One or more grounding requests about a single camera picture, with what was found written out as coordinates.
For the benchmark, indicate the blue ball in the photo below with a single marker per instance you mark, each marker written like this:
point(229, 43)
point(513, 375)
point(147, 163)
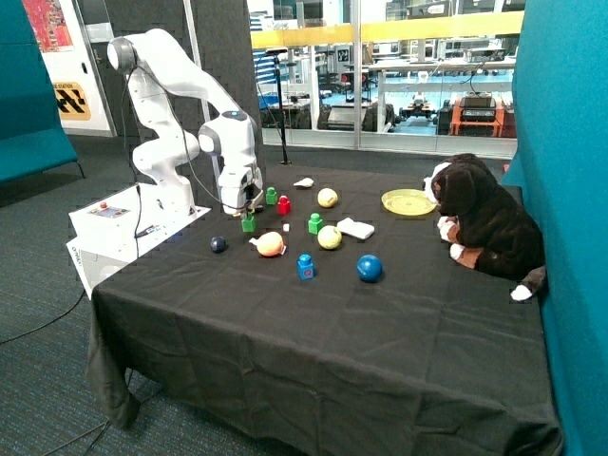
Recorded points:
point(369, 268)

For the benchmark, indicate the yellow black warning sign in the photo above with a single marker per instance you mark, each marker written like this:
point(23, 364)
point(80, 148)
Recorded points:
point(71, 102)

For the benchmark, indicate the blue block with letter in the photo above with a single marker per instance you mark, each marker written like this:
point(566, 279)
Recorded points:
point(305, 267)

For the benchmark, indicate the beige small shell object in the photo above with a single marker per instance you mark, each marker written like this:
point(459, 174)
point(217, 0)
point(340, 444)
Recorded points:
point(304, 183)

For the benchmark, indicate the teal sofa left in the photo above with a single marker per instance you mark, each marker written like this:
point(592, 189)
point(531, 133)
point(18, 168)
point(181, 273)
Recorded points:
point(32, 137)

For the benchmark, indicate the red block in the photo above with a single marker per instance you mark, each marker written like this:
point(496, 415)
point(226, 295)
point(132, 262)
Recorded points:
point(283, 205)

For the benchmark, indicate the yellow tennis ball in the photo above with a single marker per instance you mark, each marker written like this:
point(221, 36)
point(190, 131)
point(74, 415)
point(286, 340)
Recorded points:
point(327, 198)
point(329, 237)

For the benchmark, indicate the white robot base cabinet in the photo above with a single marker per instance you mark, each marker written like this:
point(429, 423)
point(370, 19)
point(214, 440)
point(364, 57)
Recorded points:
point(115, 231)

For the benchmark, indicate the yellow tennis ball front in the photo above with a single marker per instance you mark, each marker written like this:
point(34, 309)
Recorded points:
point(329, 237)

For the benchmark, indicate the orange black equipment rack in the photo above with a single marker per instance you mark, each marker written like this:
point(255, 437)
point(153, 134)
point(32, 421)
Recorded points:
point(477, 115)

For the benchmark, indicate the brown plush dog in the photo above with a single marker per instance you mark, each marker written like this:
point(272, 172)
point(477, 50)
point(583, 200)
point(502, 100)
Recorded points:
point(487, 229)

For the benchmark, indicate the black tripod stand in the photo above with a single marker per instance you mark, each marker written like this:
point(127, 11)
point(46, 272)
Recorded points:
point(270, 60)

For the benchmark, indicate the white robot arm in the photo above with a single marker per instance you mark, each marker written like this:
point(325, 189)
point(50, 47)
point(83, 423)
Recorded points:
point(156, 67)

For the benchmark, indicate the red poster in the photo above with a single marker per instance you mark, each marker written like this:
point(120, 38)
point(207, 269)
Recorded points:
point(49, 25)

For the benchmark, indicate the yellow plastic plate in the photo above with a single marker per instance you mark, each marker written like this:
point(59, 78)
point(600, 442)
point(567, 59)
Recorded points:
point(407, 202)

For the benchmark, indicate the yellow tennis ball back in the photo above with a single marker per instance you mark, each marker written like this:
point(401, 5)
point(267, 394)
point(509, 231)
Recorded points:
point(327, 198)

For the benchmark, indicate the green block back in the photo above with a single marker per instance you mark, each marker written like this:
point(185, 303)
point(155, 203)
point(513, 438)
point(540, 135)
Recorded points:
point(271, 196)

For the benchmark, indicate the black tablecloth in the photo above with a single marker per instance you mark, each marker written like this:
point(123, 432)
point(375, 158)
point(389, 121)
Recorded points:
point(432, 359)

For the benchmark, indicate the green block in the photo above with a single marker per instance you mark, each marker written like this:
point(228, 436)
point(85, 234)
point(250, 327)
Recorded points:
point(315, 224)
point(271, 196)
point(248, 223)

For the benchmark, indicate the orange plush fruit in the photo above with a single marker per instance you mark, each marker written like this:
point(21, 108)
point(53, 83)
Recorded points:
point(270, 244)

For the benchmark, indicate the dark navy small ball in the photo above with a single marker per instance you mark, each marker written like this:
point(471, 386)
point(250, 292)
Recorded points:
point(218, 244)

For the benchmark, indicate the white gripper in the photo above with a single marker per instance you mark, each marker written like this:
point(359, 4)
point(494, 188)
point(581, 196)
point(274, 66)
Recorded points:
point(241, 188)

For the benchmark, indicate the teal partition right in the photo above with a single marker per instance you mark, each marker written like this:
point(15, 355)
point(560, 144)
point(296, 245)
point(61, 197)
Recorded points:
point(560, 100)

